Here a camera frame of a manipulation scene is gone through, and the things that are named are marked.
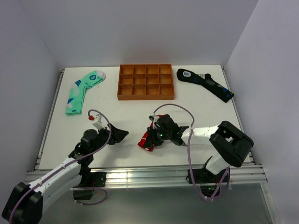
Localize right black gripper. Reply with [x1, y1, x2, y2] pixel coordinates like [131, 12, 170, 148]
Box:
[143, 126, 172, 147]

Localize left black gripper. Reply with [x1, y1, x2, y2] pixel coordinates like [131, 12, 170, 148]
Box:
[90, 123, 128, 154]

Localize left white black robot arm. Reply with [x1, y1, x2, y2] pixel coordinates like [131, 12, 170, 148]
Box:
[1, 124, 129, 224]

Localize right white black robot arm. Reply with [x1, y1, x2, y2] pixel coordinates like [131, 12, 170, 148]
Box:
[143, 114, 254, 182]

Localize mint green patterned sock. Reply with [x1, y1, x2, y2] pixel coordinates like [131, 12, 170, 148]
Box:
[65, 70, 106, 115]

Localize orange compartment tray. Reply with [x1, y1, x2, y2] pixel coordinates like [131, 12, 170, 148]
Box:
[117, 64, 175, 100]

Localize black blue sports sock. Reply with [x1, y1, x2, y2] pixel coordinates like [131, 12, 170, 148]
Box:
[176, 69, 234, 103]

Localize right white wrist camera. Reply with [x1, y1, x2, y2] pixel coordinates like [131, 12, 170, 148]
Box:
[149, 112, 159, 122]

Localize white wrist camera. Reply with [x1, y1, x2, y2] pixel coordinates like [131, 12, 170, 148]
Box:
[149, 112, 159, 122]
[88, 114, 106, 130]

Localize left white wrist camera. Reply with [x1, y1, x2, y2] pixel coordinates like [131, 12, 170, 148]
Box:
[88, 114, 106, 130]

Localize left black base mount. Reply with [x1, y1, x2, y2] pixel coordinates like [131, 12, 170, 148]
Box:
[73, 172, 108, 205]

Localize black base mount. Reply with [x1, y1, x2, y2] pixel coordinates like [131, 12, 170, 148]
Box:
[185, 168, 230, 201]
[73, 172, 108, 205]

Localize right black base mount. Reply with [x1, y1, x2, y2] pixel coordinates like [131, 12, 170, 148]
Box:
[185, 168, 230, 201]

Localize aluminium front rail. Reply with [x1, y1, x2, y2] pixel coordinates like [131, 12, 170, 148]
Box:
[24, 163, 268, 190]

